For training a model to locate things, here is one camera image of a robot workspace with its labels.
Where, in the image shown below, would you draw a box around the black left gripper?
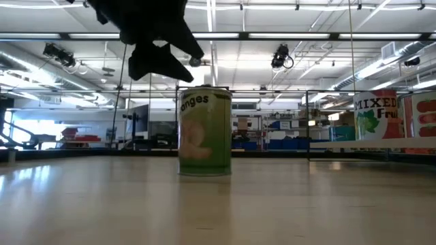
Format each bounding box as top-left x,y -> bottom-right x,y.
84,0 -> 206,84

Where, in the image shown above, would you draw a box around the green oranges can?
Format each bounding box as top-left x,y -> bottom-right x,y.
177,86 -> 233,177

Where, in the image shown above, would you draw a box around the mixed fruit can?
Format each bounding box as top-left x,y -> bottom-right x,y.
352,88 -> 403,141

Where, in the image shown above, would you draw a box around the white box with tomatoes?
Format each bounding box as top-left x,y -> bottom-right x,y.
403,91 -> 436,139

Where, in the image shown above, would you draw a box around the dark monitor screen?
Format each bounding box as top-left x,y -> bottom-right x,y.
127,103 -> 150,137

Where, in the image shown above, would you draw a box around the black beam with light strips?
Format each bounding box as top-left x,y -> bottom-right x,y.
0,31 -> 436,42

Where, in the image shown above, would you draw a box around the red plastic bins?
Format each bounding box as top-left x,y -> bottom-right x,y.
61,127 -> 102,143

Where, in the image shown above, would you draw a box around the blue box with white label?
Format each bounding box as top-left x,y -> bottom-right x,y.
271,120 -> 292,131

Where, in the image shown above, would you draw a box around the dark hanging cable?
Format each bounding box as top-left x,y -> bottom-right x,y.
109,44 -> 128,150

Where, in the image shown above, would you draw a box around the black table edge rail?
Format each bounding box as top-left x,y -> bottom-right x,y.
0,148 -> 436,165

